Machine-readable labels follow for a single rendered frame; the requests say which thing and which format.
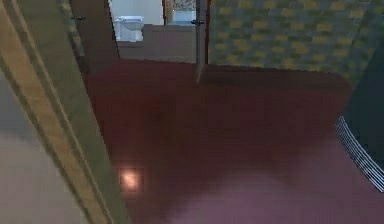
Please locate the brown room door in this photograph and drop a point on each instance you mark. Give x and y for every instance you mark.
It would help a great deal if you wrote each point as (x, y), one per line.
(96, 36)

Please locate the grey room door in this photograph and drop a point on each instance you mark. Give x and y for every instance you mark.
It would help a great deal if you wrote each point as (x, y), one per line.
(201, 40)

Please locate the white toilet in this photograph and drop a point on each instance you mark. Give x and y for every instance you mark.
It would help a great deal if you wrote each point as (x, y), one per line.
(129, 27)

